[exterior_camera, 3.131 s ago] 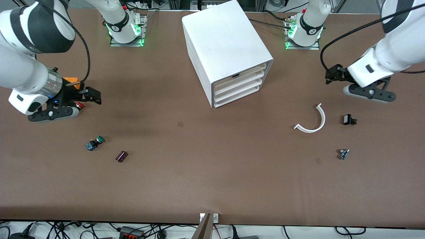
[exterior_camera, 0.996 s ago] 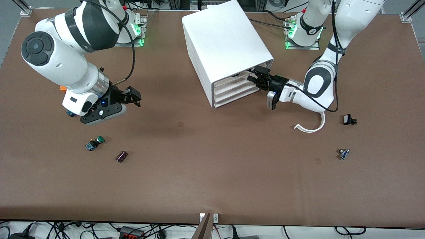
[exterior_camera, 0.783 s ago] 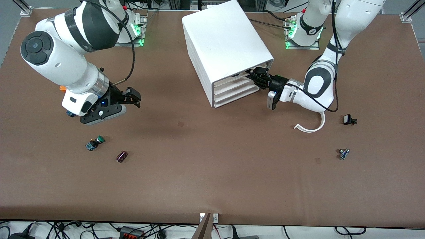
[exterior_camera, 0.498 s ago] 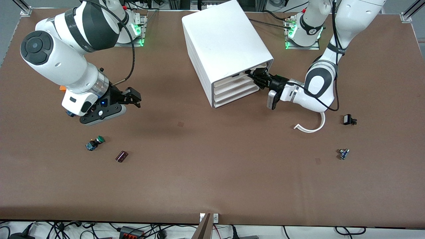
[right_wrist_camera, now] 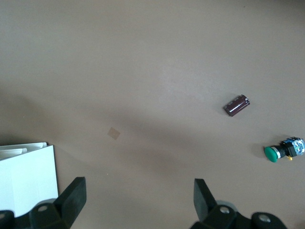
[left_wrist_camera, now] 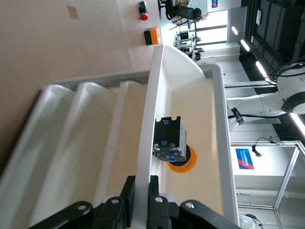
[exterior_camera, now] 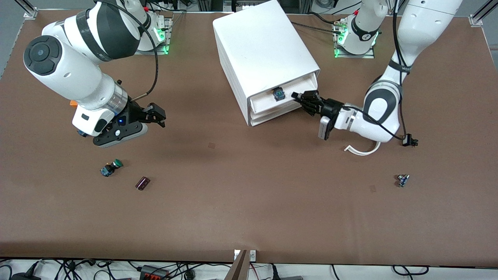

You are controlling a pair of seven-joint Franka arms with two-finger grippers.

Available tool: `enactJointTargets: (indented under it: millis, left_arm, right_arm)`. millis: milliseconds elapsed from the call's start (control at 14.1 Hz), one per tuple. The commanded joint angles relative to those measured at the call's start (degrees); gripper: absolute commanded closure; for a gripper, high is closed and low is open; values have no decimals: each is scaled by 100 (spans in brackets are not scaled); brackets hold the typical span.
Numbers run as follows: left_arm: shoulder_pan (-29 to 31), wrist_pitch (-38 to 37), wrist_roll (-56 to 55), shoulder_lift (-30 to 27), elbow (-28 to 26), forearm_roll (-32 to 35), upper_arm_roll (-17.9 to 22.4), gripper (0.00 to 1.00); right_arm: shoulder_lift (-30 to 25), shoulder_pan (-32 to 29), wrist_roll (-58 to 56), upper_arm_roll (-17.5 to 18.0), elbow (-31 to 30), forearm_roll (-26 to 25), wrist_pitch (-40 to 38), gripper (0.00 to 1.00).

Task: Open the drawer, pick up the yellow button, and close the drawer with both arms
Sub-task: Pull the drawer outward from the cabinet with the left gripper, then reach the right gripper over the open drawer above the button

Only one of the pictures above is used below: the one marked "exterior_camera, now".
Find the black power strip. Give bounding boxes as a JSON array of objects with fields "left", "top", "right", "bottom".
[{"left": 139, "top": 265, "right": 170, "bottom": 280}]

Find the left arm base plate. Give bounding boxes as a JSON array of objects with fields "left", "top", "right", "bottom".
[{"left": 333, "top": 20, "right": 375, "bottom": 59}]

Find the aluminium corner bracket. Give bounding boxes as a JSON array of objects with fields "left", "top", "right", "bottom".
[
  {"left": 469, "top": 0, "right": 498, "bottom": 26},
  {"left": 16, "top": 0, "right": 39, "bottom": 20}
]

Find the white curved plastic strip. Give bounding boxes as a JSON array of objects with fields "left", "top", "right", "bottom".
[{"left": 344, "top": 141, "right": 382, "bottom": 156}]

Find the black base cable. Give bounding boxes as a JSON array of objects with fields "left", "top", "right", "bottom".
[{"left": 291, "top": 21, "right": 344, "bottom": 34}]

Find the wooden post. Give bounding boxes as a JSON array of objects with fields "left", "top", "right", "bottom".
[{"left": 224, "top": 250, "right": 250, "bottom": 280}]

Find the black looped floor cable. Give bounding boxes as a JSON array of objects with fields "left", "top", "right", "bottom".
[{"left": 392, "top": 265, "right": 430, "bottom": 277}]

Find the green push button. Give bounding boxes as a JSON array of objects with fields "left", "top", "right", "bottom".
[{"left": 100, "top": 159, "right": 123, "bottom": 177}]

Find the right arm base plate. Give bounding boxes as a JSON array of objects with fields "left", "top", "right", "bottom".
[{"left": 147, "top": 17, "right": 172, "bottom": 56}]

